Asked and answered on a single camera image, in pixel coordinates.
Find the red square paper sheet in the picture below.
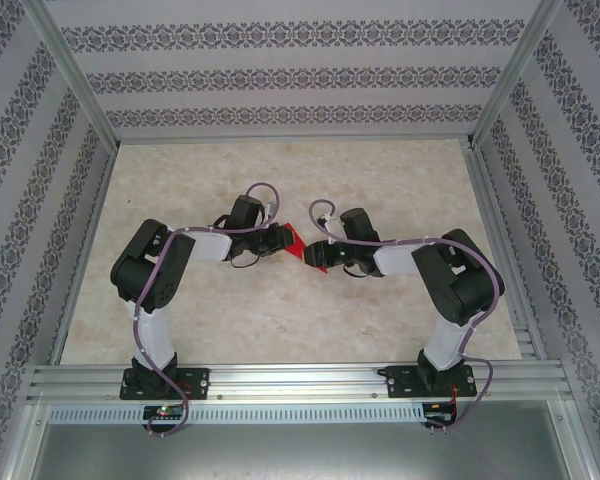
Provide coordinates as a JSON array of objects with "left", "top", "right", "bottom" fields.
[{"left": 278, "top": 221, "right": 331, "bottom": 276}]

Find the right controller board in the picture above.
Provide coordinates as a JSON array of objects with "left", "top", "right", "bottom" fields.
[{"left": 424, "top": 402, "right": 456, "bottom": 421}]

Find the controller board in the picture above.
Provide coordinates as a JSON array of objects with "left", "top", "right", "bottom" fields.
[
  {"left": 143, "top": 405, "right": 186, "bottom": 421},
  {"left": 424, "top": 402, "right": 456, "bottom": 421}
]

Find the left controller board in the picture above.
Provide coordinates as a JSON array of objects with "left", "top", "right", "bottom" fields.
[{"left": 143, "top": 405, "right": 186, "bottom": 421}]

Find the grey metal panel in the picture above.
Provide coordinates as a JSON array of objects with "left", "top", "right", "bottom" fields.
[{"left": 32, "top": 422, "right": 589, "bottom": 480}]

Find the thin black left gripper cable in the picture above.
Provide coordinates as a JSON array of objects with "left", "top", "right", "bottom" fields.
[{"left": 227, "top": 249, "right": 261, "bottom": 269}]

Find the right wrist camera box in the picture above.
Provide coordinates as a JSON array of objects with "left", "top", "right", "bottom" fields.
[{"left": 339, "top": 208, "right": 380, "bottom": 242}]

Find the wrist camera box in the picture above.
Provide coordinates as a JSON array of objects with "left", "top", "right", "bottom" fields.
[
  {"left": 228, "top": 195, "right": 265, "bottom": 231},
  {"left": 339, "top": 208, "right": 380, "bottom": 242}
]

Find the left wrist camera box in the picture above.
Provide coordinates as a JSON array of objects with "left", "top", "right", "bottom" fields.
[{"left": 228, "top": 195, "right": 265, "bottom": 231}]

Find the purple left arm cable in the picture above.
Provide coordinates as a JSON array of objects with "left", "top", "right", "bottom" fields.
[{"left": 132, "top": 182, "right": 281, "bottom": 441}]

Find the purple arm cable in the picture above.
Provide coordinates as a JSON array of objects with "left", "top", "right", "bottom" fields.
[
  {"left": 132, "top": 182, "right": 281, "bottom": 441},
  {"left": 307, "top": 199, "right": 506, "bottom": 436}
]

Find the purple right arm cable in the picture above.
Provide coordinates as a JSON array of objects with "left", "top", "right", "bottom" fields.
[{"left": 307, "top": 199, "right": 506, "bottom": 436}]

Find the aluminium mounting rail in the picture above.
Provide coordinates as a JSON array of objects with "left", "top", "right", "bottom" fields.
[{"left": 27, "top": 362, "right": 574, "bottom": 404}]

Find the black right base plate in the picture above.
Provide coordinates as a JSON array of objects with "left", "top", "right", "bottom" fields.
[{"left": 385, "top": 364, "right": 479, "bottom": 400}]

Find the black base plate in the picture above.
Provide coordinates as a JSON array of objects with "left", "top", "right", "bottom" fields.
[
  {"left": 120, "top": 367, "right": 211, "bottom": 401},
  {"left": 385, "top": 364, "right": 479, "bottom": 400}
]

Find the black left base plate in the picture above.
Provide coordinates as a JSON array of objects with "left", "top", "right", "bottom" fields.
[{"left": 120, "top": 367, "right": 211, "bottom": 401}]

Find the aluminium side rail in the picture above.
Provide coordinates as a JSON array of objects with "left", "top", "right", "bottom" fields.
[
  {"left": 462, "top": 142, "right": 549, "bottom": 361},
  {"left": 49, "top": 147, "right": 119, "bottom": 365}
]

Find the slotted white cable duct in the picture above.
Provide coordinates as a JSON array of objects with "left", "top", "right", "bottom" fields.
[{"left": 47, "top": 403, "right": 426, "bottom": 425}]

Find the aluminium frame post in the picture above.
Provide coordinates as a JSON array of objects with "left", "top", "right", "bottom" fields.
[
  {"left": 467, "top": 0, "right": 566, "bottom": 151},
  {"left": 27, "top": 0, "right": 121, "bottom": 149}
]

